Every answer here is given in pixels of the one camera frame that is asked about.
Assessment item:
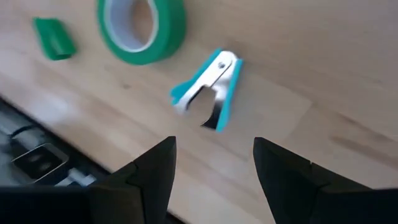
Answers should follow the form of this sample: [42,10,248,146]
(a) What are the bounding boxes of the black rectangular device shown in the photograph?
[11,142,70,185]

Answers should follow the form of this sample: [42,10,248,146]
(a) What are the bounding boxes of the turquoise staple remover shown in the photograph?
[169,47,244,133]

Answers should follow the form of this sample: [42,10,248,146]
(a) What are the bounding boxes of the green tape roll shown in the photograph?
[96,0,187,66]

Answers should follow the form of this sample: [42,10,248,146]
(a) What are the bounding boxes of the thin black cable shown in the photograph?
[8,123,40,139]

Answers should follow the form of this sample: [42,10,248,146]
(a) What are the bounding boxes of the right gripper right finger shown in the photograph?
[252,137,398,224]

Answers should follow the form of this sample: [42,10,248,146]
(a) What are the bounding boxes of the large green stapler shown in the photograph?
[32,17,77,62]

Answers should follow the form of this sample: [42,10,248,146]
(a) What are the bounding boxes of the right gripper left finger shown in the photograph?
[0,136,177,224]

